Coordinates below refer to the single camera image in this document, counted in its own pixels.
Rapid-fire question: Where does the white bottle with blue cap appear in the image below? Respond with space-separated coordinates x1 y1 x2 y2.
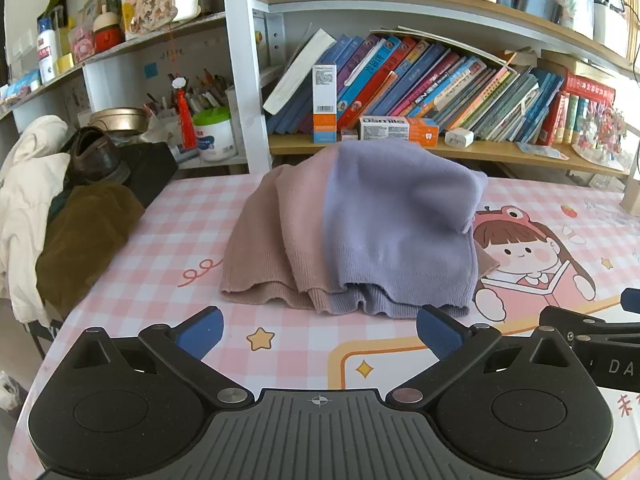
36 16 58 84

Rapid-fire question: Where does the red and white bottle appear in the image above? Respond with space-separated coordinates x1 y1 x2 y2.
92 7 124 53

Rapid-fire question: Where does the flat blue packet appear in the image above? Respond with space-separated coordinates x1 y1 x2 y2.
515 141 571 161

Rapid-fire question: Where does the row of colourful books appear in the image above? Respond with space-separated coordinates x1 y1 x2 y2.
263 28 618 147

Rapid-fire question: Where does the brown leather shoe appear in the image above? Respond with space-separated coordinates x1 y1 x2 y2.
60 126 132 186

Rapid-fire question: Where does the white and wood bookshelf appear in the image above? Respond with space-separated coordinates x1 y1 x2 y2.
0 0 640 191

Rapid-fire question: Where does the bunch of pens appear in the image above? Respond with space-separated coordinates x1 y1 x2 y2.
142 72 232 117

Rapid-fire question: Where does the flat white and orange box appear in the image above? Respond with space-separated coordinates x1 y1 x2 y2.
359 116 440 146

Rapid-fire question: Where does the pink patterned jar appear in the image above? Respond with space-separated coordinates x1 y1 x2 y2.
68 25 96 63

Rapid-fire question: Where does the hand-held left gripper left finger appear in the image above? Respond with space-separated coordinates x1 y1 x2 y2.
70 305 256 408

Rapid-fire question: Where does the pink and purple knit sweater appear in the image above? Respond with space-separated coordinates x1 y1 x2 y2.
220 140 501 320

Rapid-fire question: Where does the pink floral paper ornament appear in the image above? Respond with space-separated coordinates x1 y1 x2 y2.
122 0 181 41

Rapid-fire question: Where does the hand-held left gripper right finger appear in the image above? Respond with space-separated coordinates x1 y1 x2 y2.
385 304 573 407

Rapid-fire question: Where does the black case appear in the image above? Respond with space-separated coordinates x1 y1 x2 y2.
117 141 179 209

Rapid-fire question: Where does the white puffy jacket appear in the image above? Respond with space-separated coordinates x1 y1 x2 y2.
0 115 71 326

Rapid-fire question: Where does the tall white and orange box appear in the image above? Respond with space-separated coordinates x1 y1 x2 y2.
312 63 339 144

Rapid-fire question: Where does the brown corduroy cloth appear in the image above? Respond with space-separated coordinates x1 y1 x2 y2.
36 182 146 318

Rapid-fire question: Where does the colourful figure ornament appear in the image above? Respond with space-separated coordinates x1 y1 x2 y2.
572 102 631 166

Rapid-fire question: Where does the cluster of pen holders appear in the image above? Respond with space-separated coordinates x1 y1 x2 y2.
512 0 632 58

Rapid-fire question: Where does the white tub with green lid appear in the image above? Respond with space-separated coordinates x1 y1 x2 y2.
192 106 237 162

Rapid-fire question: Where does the white charger plug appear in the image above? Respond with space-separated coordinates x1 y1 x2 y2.
444 129 475 149

